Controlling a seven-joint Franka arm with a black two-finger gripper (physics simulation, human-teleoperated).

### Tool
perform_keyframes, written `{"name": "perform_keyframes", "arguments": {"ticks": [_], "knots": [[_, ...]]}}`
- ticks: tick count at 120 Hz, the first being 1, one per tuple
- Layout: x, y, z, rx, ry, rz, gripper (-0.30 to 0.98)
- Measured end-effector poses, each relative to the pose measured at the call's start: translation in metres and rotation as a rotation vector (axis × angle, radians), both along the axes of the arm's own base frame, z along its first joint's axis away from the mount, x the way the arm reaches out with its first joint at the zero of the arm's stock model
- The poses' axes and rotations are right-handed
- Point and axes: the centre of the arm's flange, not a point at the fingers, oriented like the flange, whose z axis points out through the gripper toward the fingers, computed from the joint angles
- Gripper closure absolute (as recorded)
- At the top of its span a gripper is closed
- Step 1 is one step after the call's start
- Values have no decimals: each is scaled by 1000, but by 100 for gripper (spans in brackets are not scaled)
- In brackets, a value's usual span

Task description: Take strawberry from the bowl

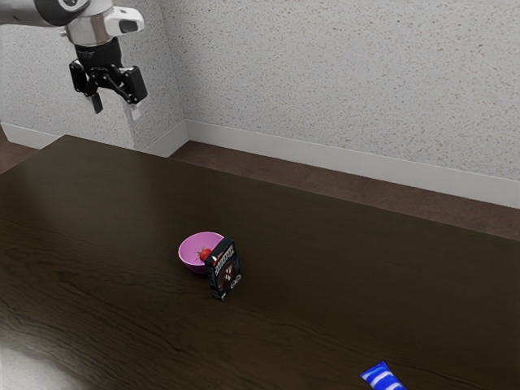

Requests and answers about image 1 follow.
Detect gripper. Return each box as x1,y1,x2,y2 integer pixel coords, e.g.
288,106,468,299
68,37,149,121

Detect pink bowl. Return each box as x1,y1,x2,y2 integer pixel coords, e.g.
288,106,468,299
177,232,225,276

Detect black printed carton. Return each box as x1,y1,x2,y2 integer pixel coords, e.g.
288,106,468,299
203,237,241,303

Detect blue white striped object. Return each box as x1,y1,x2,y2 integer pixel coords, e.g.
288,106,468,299
360,360,408,390

